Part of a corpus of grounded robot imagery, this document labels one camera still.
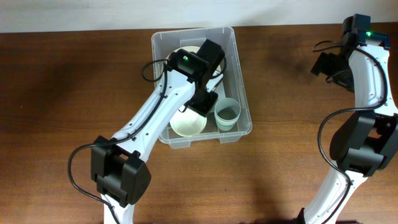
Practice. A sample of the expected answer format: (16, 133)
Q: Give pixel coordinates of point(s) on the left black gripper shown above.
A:
(204, 109)

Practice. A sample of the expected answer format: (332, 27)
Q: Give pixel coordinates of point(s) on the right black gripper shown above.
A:
(322, 65)

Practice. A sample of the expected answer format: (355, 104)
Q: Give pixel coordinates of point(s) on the white bowl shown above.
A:
(188, 123)

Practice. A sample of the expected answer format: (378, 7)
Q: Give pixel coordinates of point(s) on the grey plastic cup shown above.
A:
(228, 105)

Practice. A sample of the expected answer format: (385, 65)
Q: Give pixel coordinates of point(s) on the cream white plate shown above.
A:
(186, 49)

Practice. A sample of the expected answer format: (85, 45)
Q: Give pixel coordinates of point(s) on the cream plastic cup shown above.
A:
(226, 118)

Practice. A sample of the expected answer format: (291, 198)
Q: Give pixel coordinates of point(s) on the yellow bowl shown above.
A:
(187, 130)

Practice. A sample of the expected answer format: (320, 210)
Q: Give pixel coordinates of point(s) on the green plastic cup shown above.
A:
(225, 125)

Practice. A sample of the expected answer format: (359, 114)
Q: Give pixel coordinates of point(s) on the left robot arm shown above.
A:
(118, 165)

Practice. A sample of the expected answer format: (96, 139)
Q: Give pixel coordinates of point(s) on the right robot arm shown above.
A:
(367, 140)

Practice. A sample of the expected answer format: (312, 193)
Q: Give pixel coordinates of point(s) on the white label in bin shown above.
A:
(220, 91)

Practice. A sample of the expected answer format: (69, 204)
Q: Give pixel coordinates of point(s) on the clear plastic storage bin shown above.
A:
(164, 43)

